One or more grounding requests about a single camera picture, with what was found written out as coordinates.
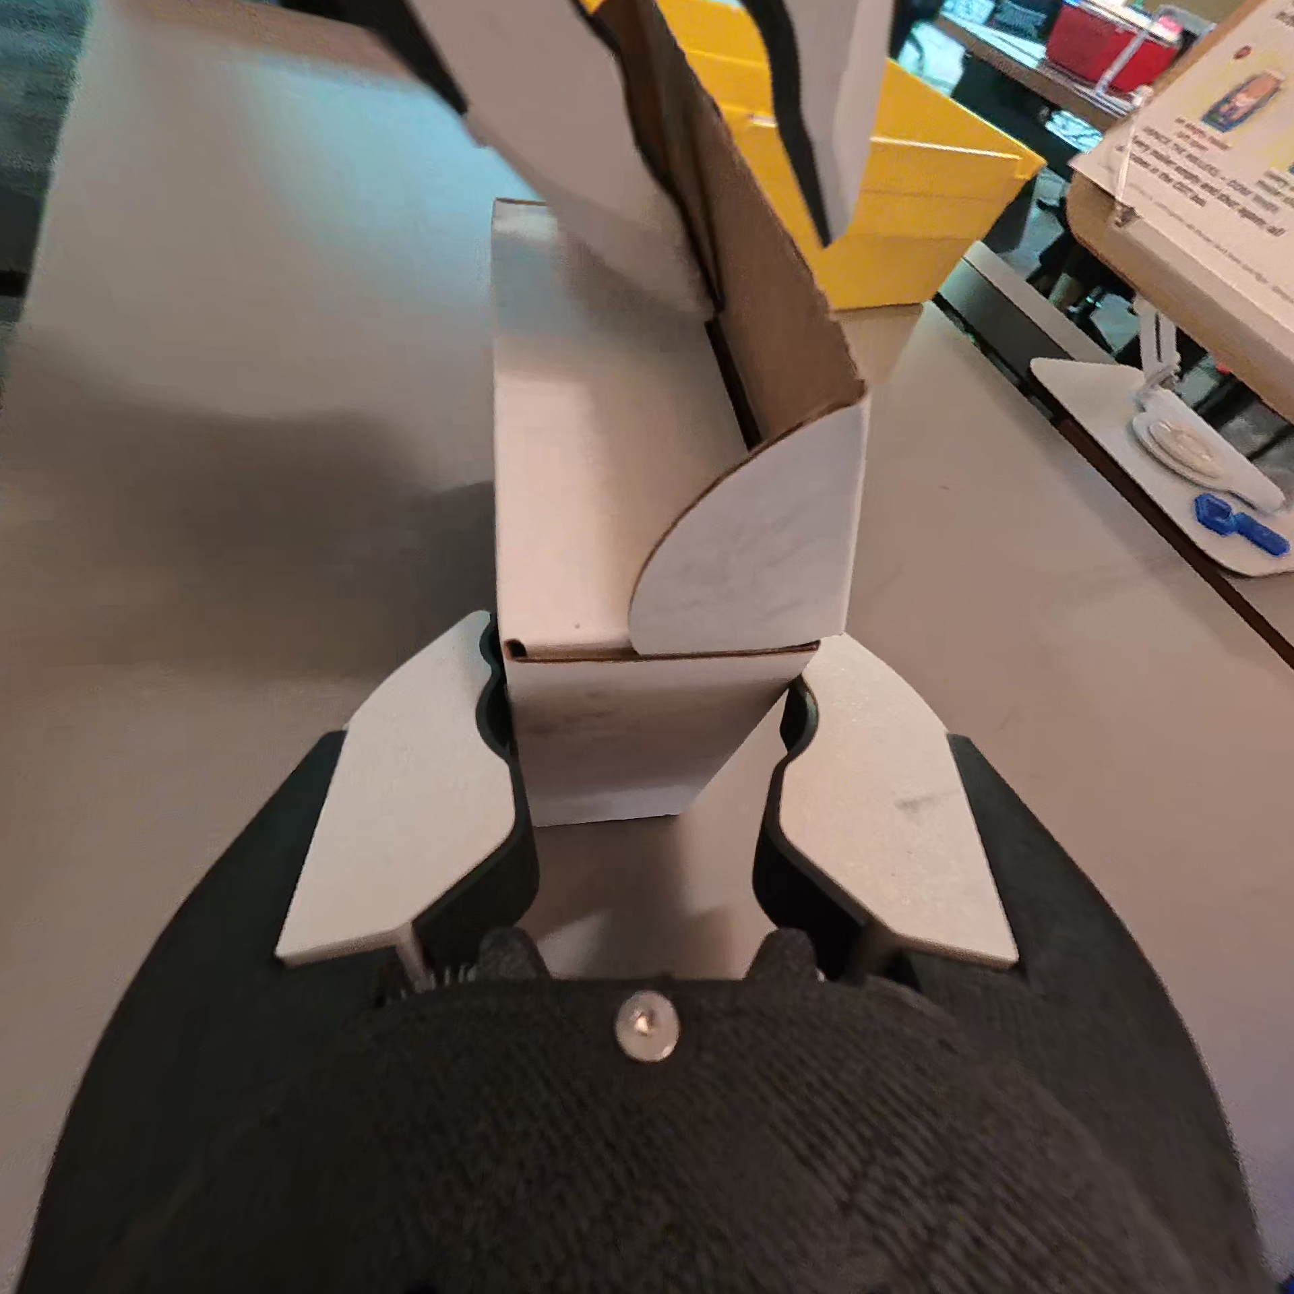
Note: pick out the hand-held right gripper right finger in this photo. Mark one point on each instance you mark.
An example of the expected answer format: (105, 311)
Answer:
(889, 818)

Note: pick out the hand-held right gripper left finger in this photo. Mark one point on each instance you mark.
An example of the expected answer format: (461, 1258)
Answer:
(404, 818)

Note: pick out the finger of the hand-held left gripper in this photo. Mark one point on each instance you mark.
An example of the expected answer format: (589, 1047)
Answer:
(556, 131)
(838, 90)

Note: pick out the yellow plastic bin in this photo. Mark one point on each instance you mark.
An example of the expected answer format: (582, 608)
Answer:
(940, 201)

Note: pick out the white cardboard mailer box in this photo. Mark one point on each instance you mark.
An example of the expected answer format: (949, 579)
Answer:
(596, 454)

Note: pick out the grey desk with wooden edge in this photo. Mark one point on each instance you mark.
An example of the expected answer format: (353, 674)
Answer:
(1011, 70)

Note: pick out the red plastic container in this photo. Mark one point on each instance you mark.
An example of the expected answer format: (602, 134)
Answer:
(1102, 44)

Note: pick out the printed instruction sheet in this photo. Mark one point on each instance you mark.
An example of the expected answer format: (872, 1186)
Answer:
(1223, 151)

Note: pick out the white stand base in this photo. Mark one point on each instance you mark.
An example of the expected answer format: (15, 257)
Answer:
(1092, 403)

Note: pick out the small oblong blue plastic piece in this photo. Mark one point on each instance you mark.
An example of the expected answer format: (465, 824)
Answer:
(1263, 537)

